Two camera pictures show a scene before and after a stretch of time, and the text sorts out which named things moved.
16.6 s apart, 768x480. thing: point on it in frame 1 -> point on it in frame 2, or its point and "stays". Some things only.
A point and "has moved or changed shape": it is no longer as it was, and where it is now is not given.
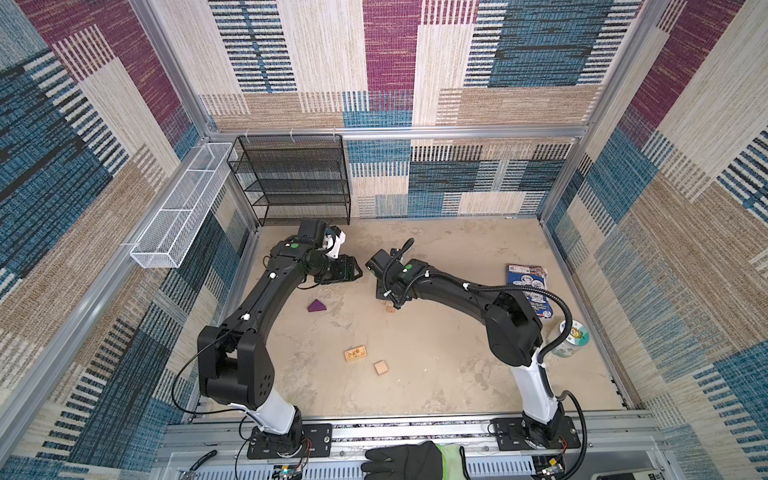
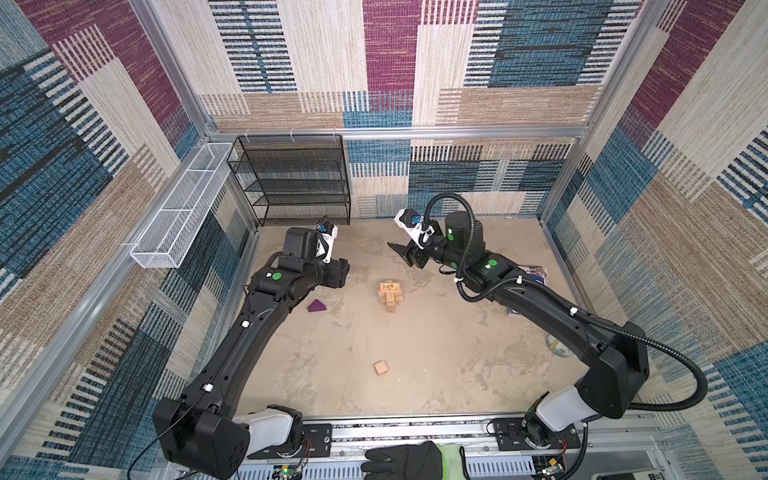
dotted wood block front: x=355 y=353 has moved or changed shape
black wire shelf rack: x=294 y=178 stays
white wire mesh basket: x=162 y=242 stays
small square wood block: x=381 y=367 stays
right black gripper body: x=384 y=292 -> x=435 y=251
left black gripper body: x=337 y=270 stays
